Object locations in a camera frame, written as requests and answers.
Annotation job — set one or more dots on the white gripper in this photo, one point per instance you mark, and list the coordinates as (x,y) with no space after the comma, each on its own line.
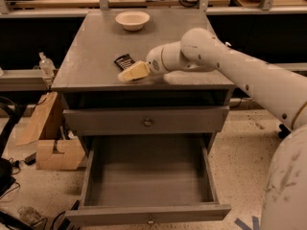
(154,61)

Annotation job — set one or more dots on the black rxbar chocolate wrapper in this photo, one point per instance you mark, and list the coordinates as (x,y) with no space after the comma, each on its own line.
(124,62)

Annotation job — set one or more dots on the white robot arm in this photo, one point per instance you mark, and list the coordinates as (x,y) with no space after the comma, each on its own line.
(281,92)

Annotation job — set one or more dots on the grey wooden drawer cabinet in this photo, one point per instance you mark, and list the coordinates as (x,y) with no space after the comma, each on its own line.
(88,76)

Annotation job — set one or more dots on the grey middle drawer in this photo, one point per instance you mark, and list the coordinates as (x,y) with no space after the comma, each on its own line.
(150,120)

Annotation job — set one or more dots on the grey open bottom drawer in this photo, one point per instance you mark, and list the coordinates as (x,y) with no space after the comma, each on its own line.
(148,179)

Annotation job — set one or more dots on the cream paper bowl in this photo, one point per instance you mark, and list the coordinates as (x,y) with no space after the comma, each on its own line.
(132,20)

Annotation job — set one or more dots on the clear plastic bottle left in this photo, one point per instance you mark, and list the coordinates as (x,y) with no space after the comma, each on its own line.
(46,65)

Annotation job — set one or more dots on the brown cardboard box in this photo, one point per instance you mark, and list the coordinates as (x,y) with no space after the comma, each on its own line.
(59,155)

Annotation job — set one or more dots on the black chair base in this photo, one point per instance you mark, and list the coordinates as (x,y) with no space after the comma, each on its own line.
(284,132)

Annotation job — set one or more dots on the crumpled plastic bottle on floor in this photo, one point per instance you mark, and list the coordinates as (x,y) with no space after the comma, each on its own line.
(29,215)

